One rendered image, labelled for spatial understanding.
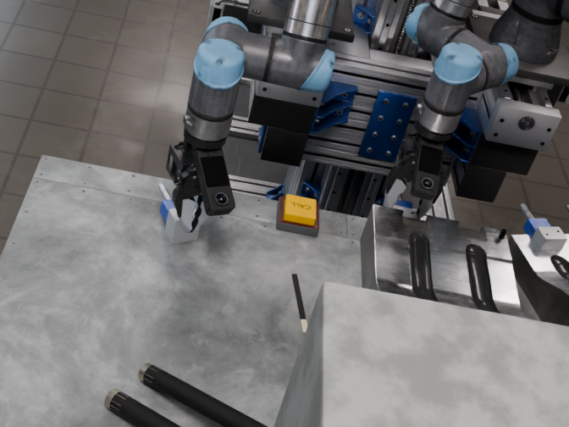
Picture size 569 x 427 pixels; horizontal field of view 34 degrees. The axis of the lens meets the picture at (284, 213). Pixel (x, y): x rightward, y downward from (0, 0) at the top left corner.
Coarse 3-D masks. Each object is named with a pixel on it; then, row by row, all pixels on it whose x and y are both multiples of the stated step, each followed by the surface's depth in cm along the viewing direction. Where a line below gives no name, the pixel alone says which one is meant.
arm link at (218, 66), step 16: (208, 48) 144; (224, 48) 145; (240, 48) 147; (208, 64) 143; (224, 64) 142; (240, 64) 144; (192, 80) 147; (208, 80) 144; (224, 80) 144; (192, 96) 148; (208, 96) 146; (224, 96) 146; (192, 112) 149; (208, 112) 147; (224, 112) 148
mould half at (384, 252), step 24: (384, 216) 173; (432, 216) 176; (360, 240) 180; (384, 240) 168; (432, 240) 170; (456, 240) 172; (480, 240) 174; (504, 240) 175; (384, 264) 163; (408, 264) 165; (432, 264) 166; (456, 264) 167; (504, 264) 170; (384, 288) 157; (408, 288) 160; (456, 288) 163; (504, 288) 165; (504, 312) 159
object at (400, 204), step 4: (400, 196) 189; (400, 200) 186; (396, 204) 185; (400, 204) 185; (404, 204) 185; (408, 204) 186; (400, 208) 182; (404, 208) 182; (408, 208) 182; (404, 212) 181; (408, 212) 181; (412, 212) 182; (416, 212) 182; (404, 216) 180; (408, 216) 180; (412, 216) 181; (416, 216) 181
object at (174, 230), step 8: (160, 184) 175; (168, 200) 171; (168, 208) 169; (168, 216) 167; (176, 216) 166; (192, 216) 167; (168, 224) 168; (176, 224) 165; (168, 232) 168; (176, 232) 166; (184, 232) 167; (176, 240) 168; (184, 240) 168; (192, 240) 169
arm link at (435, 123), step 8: (424, 104) 167; (424, 112) 168; (432, 112) 166; (424, 120) 168; (432, 120) 167; (440, 120) 166; (448, 120) 166; (456, 120) 167; (424, 128) 169; (432, 128) 168; (440, 128) 167; (448, 128) 168
